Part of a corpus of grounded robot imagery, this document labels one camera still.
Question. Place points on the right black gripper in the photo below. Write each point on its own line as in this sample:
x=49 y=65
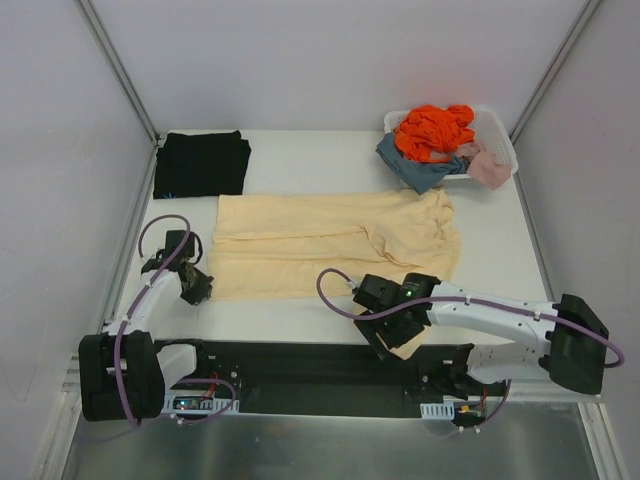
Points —
x=382 y=337

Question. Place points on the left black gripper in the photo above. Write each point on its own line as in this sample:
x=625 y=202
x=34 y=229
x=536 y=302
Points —
x=198 y=286

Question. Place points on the cream yellow t shirt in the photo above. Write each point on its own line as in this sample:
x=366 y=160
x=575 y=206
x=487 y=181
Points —
x=274 y=246

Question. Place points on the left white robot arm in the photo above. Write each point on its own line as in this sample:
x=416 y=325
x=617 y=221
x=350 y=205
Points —
x=124 y=373

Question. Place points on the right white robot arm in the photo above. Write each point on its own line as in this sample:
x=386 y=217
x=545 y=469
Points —
x=563 y=342

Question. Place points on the folded black t shirt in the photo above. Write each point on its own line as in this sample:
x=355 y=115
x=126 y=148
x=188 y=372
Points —
x=206 y=165

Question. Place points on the grey blue t shirt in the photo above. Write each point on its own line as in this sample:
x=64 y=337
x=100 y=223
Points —
x=420 y=177

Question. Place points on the pink t shirt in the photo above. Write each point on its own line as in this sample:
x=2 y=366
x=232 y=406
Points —
x=482 y=165

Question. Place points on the orange t shirt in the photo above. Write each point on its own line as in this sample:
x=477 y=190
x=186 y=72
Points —
x=430 y=134

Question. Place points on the white plastic basket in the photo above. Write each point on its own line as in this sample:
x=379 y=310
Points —
x=489 y=130

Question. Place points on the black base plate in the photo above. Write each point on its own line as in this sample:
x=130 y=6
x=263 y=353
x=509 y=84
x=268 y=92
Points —
x=336 y=380

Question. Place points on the left white cable duct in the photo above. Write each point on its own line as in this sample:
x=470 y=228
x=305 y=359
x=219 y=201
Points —
x=194 y=405

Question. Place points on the white cable duct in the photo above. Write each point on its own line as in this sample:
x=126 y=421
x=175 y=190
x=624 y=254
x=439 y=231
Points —
x=194 y=405
x=444 y=411

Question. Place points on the right white cable duct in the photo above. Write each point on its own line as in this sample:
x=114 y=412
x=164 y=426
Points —
x=444 y=411

